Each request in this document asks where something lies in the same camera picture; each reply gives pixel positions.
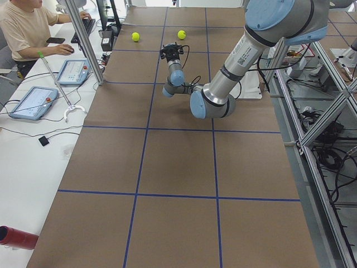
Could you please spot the red cardboard tube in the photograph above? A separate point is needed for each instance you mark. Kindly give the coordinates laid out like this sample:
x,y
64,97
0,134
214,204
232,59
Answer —
x,y
17,238

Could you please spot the small black square puck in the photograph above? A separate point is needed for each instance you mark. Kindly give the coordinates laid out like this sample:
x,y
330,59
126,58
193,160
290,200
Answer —
x,y
43,141

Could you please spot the black smartphone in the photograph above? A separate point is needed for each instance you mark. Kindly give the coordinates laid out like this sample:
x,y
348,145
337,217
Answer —
x,y
55,40

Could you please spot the far blue teach pendant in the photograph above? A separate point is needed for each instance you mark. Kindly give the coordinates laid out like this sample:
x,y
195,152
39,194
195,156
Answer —
x,y
73,72

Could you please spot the near blue teach pendant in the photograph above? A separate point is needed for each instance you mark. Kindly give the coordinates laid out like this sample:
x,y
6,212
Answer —
x,y
35,103

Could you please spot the person in beige shirt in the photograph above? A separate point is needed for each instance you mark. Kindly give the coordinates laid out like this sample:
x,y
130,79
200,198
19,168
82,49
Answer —
x,y
25,25

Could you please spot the yellow Wilson tennis ball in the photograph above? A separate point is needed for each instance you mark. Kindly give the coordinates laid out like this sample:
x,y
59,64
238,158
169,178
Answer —
x,y
135,36

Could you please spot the silver reach grabber tool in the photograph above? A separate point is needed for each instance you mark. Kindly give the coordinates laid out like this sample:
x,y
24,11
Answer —
x,y
71,107

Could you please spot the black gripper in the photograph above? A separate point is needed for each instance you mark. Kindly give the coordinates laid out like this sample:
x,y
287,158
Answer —
x,y
170,56

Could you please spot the black power adapter box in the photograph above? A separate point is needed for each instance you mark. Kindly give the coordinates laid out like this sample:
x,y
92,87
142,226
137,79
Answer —
x,y
107,40

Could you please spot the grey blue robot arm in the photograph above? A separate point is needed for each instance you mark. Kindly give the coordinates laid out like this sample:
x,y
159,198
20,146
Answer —
x,y
266,22

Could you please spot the yellow Roland Garros tennis ball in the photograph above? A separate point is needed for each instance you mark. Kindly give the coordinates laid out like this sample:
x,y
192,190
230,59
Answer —
x,y
181,34

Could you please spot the black computer monitor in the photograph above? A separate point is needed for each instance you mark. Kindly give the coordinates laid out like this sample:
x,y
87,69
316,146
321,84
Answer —
x,y
103,7

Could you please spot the blue teach pendant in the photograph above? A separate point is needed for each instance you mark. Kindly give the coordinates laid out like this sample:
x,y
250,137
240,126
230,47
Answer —
x,y
73,72
35,103

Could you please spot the grey aluminium frame post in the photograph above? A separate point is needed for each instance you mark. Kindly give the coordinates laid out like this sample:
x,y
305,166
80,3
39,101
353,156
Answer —
x,y
84,40

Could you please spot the brown paper table cover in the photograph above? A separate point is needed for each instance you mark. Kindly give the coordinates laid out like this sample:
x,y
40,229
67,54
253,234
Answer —
x,y
150,185

